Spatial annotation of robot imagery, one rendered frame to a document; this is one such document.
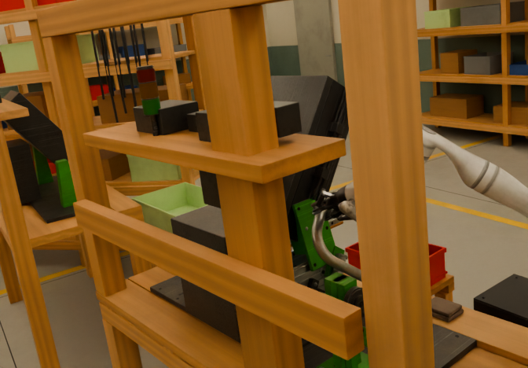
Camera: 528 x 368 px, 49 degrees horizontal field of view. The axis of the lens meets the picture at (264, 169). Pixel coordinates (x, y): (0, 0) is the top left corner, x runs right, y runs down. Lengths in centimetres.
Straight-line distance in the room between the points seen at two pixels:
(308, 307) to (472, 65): 661
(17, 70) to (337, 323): 416
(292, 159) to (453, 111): 683
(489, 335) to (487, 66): 590
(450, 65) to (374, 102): 695
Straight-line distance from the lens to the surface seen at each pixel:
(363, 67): 96
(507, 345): 174
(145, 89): 162
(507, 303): 193
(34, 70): 485
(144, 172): 451
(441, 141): 173
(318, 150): 125
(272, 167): 117
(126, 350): 243
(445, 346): 172
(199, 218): 183
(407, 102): 98
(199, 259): 145
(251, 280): 129
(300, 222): 174
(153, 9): 146
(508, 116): 740
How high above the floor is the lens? 182
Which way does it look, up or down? 15 degrees down
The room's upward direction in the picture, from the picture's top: 7 degrees counter-clockwise
